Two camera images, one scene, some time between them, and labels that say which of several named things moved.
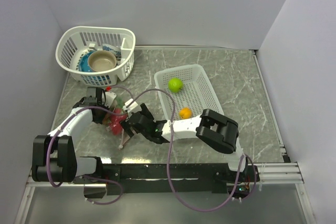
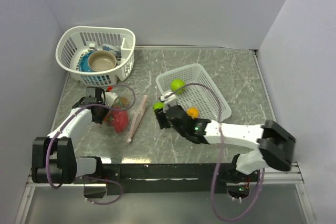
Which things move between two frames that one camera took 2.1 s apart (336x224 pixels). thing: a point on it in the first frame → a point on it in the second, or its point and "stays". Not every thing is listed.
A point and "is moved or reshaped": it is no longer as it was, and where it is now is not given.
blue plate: [83, 65] stays
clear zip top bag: [113, 121] is moved or reshaped
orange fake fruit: [185, 113] is moved or reshaped
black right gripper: [145, 110] → [160, 116]
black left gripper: [97, 120] stays
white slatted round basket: [97, 55] stays
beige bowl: [102, 61] stays
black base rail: [202, 178] stays
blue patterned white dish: [116, 50] stays
